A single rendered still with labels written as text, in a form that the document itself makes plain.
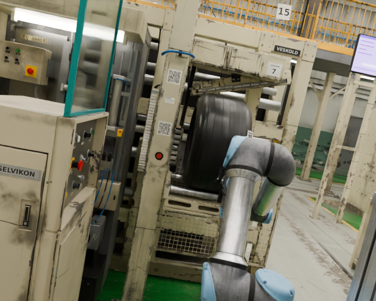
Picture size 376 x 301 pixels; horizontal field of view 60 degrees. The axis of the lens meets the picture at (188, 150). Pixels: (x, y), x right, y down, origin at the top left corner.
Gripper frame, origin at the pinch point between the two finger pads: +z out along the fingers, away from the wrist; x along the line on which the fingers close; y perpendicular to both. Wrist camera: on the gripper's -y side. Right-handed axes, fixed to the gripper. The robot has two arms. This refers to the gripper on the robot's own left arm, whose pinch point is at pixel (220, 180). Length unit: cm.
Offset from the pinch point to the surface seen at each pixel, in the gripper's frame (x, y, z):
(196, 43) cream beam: 24, 78, 34
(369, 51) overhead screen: -240, 202, 290
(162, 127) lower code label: 35.5, 22.1, 14.9
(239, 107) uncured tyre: -3.4, 40.1, 4.2
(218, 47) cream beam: 10, 79, 34
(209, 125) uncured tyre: 12.0, 27.2, -3.5
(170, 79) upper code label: 36, 49, 12
